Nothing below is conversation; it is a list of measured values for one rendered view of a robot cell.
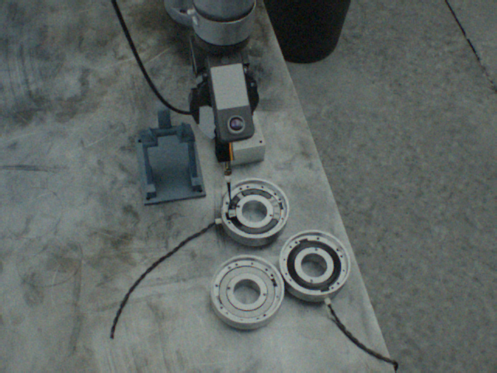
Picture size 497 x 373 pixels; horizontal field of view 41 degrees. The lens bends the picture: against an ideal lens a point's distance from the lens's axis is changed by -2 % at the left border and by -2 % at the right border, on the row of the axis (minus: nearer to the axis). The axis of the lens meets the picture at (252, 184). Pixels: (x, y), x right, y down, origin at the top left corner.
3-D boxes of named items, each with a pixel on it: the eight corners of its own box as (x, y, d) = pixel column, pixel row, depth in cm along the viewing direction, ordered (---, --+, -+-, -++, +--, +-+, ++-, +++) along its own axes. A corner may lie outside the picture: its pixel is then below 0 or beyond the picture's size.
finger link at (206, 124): (208, 112, 104) (215, 71, 96) (215, 144, 101) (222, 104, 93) (188, 113, 103) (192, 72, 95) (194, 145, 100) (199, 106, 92)
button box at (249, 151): (264, 160, 114) (266, 143, 110) (223, 167, 113) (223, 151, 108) (252, 121, 118) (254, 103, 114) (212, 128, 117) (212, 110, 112)
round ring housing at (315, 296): (266, 253, 105) (269, 241, 101) (329, 234, 107) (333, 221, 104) (292, 315, 100) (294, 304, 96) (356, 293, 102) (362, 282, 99)
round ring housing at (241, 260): (224, 342, 97) (224, 332, 93) (200, 278, 102) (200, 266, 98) (292, 319, 99) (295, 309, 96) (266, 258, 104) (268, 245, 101)
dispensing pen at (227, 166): (224, 215, 103) (213, 108, 96) (219, 203, 107) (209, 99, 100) (238, 213, 103) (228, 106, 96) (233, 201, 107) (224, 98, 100)
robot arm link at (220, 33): (261, 19, 79) (191, 27, 78) (258, 47, 83) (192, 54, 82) (248, -24, 83) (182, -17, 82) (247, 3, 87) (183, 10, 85)
